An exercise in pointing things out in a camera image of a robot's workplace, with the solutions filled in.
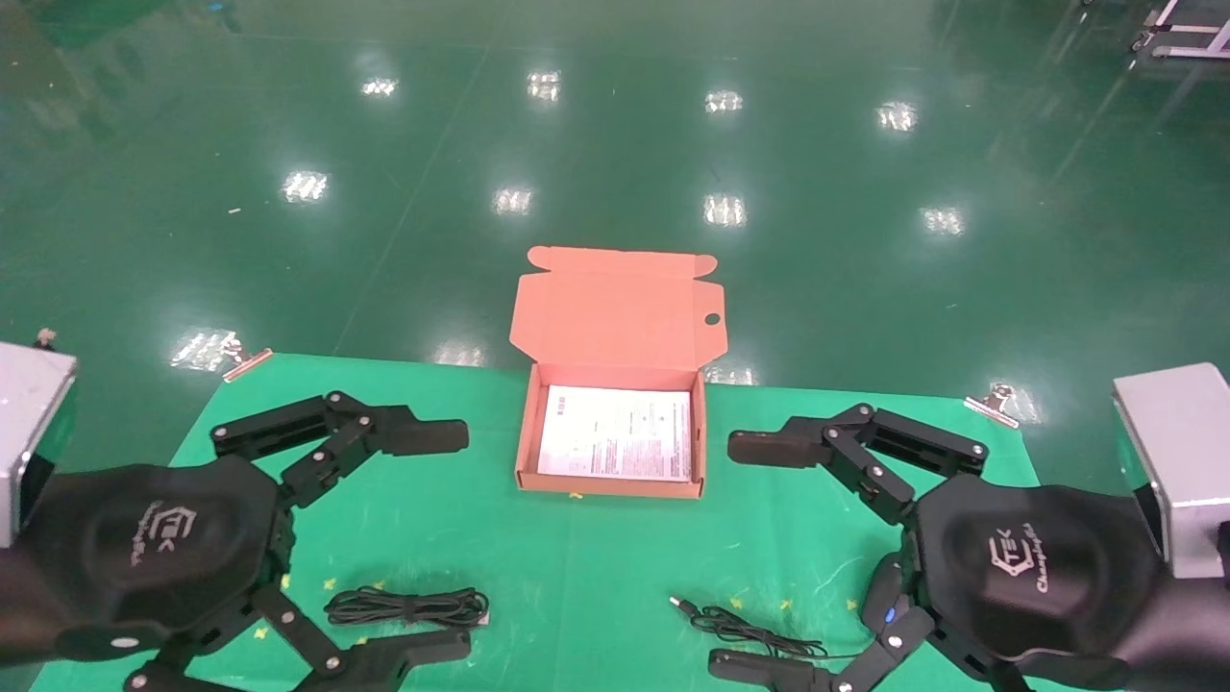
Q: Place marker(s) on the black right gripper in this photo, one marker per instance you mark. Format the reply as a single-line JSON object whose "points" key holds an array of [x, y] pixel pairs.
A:
{"points": [[1038, 567]]}

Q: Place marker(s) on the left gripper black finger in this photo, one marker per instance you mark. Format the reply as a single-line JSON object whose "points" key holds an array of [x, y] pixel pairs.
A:
{"points": [[423, 434]]}

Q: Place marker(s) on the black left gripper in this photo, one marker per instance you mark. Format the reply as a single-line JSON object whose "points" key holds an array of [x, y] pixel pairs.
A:
{"points": [[144, 548]]}

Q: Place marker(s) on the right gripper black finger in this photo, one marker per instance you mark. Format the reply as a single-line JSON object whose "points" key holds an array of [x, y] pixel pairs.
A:
{"points": [[759, 671], [769, 447]]}

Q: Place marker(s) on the open orange cardboard box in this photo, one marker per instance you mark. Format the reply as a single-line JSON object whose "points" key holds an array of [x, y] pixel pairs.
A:
{"points": [[615, 317]]}

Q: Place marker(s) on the white printed instruction leaflet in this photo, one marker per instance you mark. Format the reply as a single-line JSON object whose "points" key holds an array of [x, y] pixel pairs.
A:
{"points": [[615, 432]]}

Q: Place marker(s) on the metal binder clip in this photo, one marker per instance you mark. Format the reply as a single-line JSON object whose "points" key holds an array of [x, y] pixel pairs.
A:
{"points": [[993, 407], [245, 361]]}

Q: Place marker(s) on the green table cloth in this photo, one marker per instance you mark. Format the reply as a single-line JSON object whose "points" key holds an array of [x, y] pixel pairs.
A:
{"points": [[596, 557]]}

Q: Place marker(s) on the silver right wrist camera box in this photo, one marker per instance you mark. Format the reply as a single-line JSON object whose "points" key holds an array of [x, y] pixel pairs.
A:
{"points": [[1177, 452]]}

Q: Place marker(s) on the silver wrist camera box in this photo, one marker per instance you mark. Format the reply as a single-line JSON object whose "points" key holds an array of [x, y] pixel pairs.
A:
{"points": [[1177, 452], [29, 423]]}

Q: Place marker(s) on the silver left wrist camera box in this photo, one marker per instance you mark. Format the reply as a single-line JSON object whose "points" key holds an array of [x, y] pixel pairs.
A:
{"points": [[29, 423]]}

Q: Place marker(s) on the white metal frame trolley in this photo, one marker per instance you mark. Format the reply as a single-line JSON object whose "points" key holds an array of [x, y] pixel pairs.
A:
{"points": [[1187, 38]]}

